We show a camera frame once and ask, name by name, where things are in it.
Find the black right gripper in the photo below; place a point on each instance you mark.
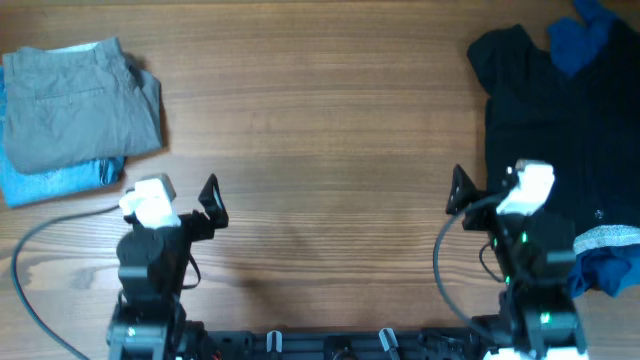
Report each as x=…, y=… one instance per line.
x=480, y=215

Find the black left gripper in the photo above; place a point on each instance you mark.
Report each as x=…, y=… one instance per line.
x=195, y=225

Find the black shorts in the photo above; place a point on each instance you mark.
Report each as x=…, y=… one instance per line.
x=585, y=126

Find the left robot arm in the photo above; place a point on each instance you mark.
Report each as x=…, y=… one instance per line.
x=149, y=321

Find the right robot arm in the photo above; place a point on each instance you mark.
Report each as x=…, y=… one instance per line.
x=537, y=318

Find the folded grey trousers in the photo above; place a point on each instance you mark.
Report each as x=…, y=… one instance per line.
x=71, y=105

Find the dark blue garment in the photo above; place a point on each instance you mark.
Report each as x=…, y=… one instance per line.
x=574, y=45

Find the folded light blue jeans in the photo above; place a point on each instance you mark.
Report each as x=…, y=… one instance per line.
x=22, y=189

